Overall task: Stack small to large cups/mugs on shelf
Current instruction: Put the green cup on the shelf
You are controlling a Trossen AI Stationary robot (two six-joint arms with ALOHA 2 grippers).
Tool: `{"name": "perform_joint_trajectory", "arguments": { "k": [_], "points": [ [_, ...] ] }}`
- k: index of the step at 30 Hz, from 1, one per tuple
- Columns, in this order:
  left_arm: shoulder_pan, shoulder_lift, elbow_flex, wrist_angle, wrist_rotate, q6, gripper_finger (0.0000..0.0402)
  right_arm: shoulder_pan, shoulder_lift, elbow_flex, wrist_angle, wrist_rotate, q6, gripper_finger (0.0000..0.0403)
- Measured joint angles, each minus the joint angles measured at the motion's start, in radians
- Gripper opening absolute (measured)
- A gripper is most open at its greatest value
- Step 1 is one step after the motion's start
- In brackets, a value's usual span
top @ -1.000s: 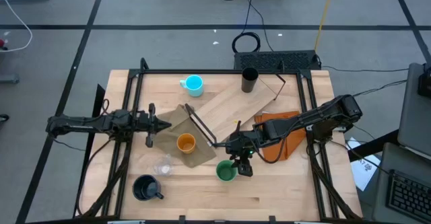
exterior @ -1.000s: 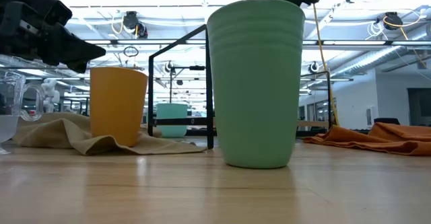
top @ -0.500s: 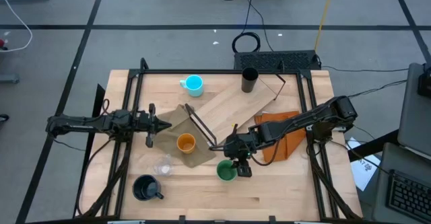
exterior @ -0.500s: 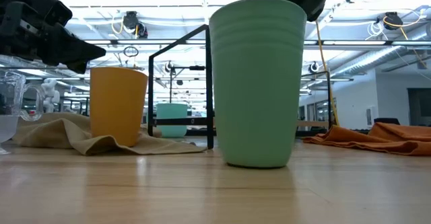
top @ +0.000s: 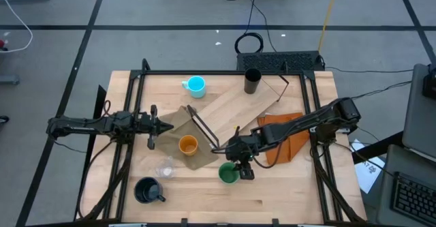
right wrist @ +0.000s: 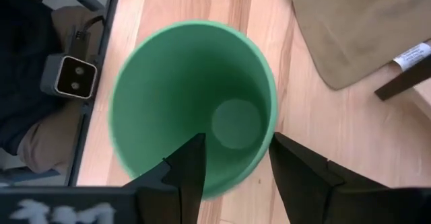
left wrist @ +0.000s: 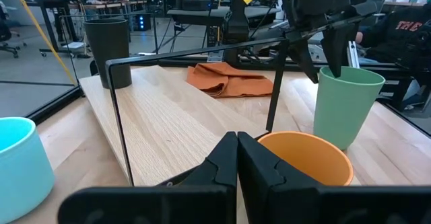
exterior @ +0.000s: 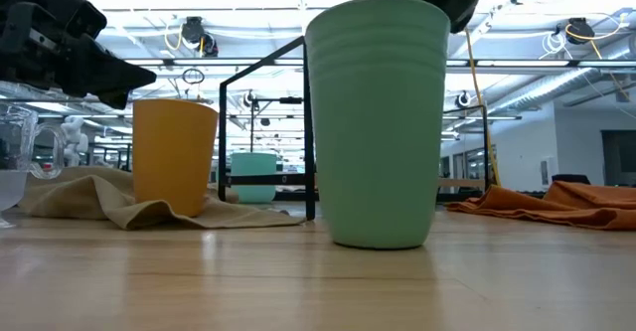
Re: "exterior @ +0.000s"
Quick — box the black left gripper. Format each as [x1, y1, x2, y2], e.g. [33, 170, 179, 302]
[0, 0, 158, 109]

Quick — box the orange plastic cup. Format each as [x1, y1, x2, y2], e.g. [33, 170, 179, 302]
[131, 98, 220, 219]

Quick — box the clear glass mug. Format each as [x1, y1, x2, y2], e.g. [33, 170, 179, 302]
[0, 104, 66, 230]

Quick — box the green ribbed plastic cup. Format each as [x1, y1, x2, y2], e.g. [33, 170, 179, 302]
[304, 0, 452, 250]

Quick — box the turquoise mug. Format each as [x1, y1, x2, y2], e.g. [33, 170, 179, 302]
[230, 152, 278, 205]

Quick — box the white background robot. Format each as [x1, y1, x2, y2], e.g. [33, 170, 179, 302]
[59, 115, 89, 168]

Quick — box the beige cloth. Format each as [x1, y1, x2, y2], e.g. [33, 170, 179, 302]
[17, 165, 305, 232]

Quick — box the black background stand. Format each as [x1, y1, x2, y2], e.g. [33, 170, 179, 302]
[241, 89, 305, 154]

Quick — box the black office chair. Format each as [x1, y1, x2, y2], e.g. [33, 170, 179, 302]
[551, 173, 591, 186]

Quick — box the orange cloth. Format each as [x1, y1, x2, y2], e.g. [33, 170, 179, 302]
[446, 180, 636, 232]

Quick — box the hanging black cable ring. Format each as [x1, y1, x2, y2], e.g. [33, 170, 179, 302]
[181, 68, 206, 85]

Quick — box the black ceiling cable reel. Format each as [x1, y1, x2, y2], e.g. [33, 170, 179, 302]
[180, 16, 220, 58]
[564, 17, 596, 45]

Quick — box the wooden shelf with black frame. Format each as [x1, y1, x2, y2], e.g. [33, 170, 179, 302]
[217, 35, 494, 222]

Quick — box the yellow cable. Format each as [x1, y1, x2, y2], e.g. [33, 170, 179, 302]
[464, 28, 502, 188]

